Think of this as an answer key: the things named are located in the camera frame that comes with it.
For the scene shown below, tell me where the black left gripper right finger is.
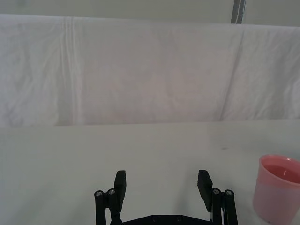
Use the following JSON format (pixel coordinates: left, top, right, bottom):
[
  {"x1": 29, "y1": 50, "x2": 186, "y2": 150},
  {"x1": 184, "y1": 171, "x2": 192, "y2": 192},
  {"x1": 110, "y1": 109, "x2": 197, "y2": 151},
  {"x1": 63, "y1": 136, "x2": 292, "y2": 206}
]
[{"x1": 198, "y1": 170, "x2": 239, "y2": 225}]

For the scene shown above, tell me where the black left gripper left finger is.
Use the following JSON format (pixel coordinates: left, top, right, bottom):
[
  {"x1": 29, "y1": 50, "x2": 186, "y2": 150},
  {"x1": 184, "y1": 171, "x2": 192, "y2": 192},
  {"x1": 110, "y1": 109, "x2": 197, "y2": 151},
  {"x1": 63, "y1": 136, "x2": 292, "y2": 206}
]
[{"x1": 94, "y1": 170, "x2": 128, "y2": 225}]

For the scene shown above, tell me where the white table cloth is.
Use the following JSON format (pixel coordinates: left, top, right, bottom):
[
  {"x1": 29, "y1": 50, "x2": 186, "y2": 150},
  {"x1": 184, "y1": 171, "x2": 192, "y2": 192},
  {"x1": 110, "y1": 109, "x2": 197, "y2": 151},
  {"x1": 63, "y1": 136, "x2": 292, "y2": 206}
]
[{"x1": 0, "y1": 119, "x2": 300, "y2": 225}]

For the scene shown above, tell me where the pink plastic cup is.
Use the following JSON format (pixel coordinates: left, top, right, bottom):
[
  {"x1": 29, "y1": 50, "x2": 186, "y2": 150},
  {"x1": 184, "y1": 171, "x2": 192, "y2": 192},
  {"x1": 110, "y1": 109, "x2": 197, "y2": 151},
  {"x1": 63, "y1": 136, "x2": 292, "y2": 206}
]
[{"x1": 253, "y1": 154, "x2": 300, "y2": 224}]

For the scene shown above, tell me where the white curtain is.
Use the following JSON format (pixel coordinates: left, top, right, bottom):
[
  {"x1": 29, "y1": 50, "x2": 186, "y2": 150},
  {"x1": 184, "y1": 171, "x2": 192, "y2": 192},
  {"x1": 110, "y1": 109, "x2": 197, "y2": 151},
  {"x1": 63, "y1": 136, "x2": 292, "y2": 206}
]
[{"x1": 0, "y1": 0, "x2": 300, "y2": 128}]

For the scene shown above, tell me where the grey striped post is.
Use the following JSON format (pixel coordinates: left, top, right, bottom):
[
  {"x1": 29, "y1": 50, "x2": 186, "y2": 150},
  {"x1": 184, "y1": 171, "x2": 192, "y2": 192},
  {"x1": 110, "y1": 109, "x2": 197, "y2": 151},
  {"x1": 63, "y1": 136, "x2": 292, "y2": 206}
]
[{"x1": 230, "y1": 0, "x2": 246, "y2": 24}]

